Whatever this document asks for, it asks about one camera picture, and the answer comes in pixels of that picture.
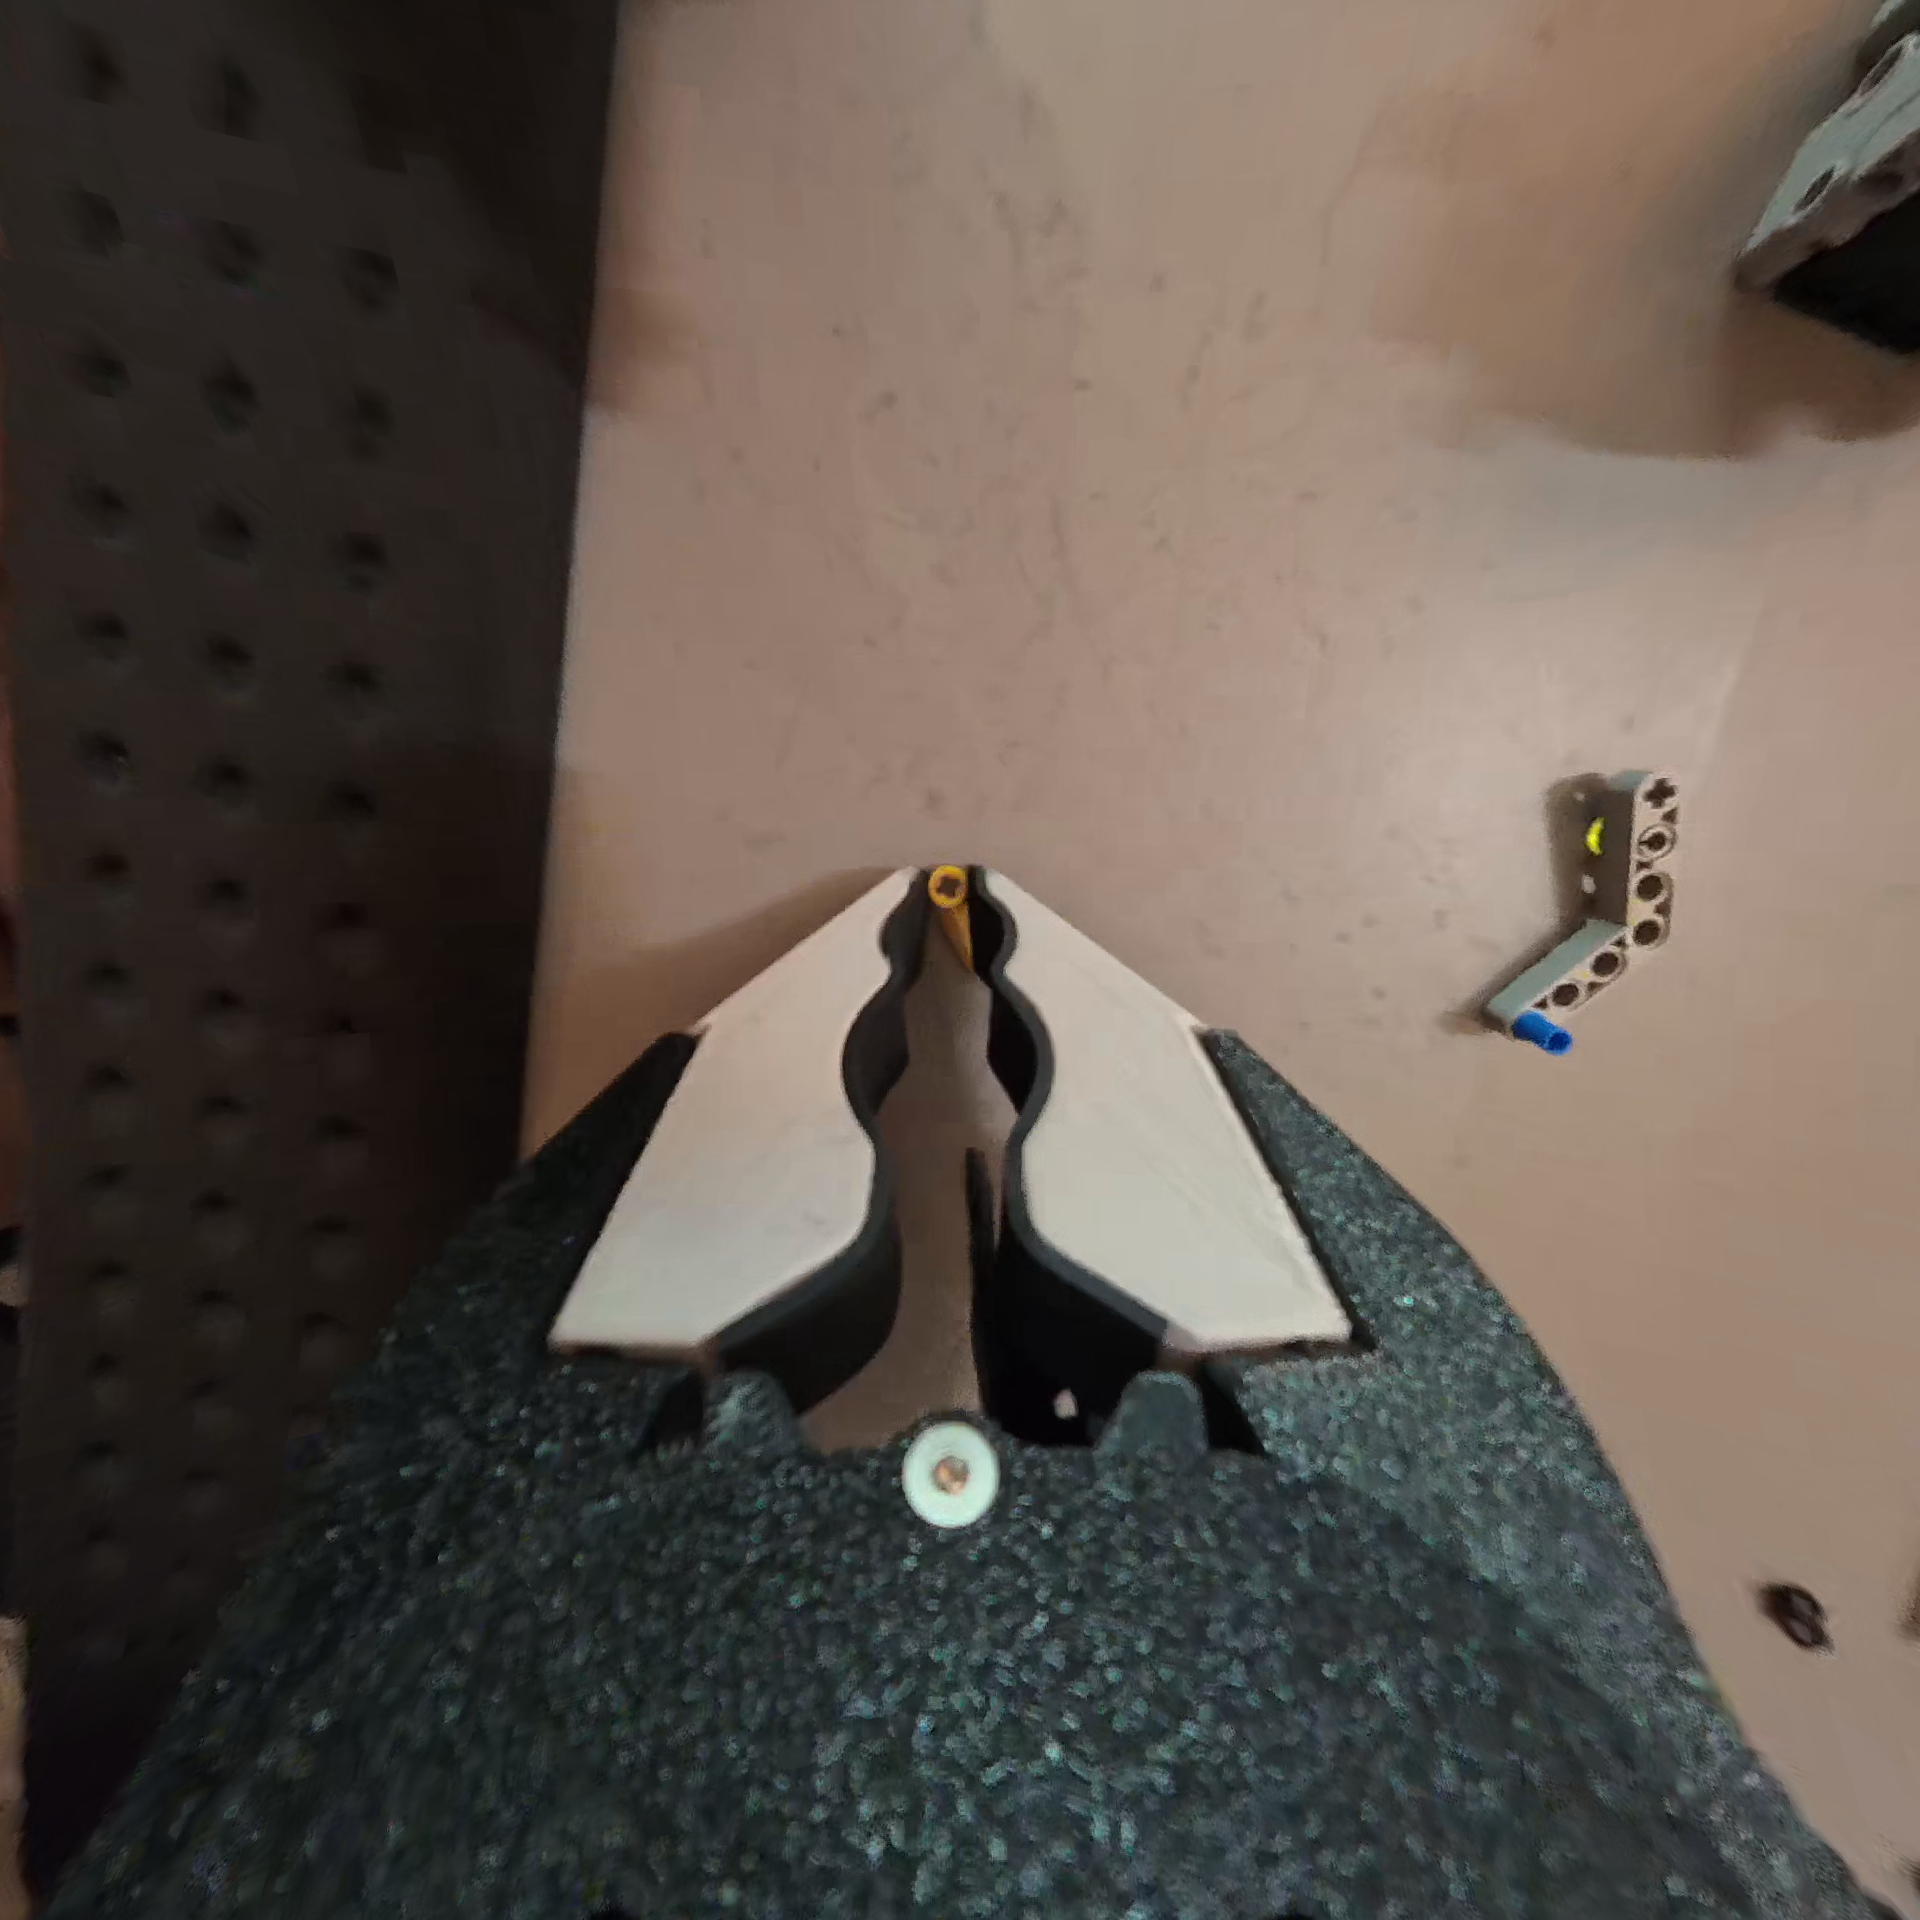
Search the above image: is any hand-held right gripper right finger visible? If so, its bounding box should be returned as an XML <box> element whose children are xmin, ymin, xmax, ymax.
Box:
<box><xmin>966</xmin><ymin>870</ymin><xmax>1354</xmax><ymax>1421</ymax></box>

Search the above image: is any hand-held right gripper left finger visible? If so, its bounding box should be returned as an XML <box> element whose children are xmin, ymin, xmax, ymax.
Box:
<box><xmin>549</xmin><ymin>870</ymin><xmax>925</xmax><ymax>1421</ymax></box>

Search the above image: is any grey angled beam piece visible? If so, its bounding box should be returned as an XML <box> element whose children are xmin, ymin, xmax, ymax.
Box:
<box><xmin>1485</xmin><ymin>772</ymin><xmax>1681</xmax><ymax>1038</ymax></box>

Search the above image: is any pile of small brick pieces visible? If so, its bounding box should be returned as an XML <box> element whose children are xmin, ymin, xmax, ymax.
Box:
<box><xmin>1756</xmin><ymin>1581</ymin><xmax>1920</xmax><ymax>1658</ymax></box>

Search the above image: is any grey desk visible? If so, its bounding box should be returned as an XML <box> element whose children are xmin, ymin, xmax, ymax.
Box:
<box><xmin>517</xmin><ymin>0</ymin><xmax>1920</xmax><ymax>1879</ymax></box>

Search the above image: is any blue grey brick robot model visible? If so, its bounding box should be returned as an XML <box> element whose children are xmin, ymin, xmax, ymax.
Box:
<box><xmin>1731</xmin><ymin>0</ymin><xmax>1920</xmax><ymax>361</ymax></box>

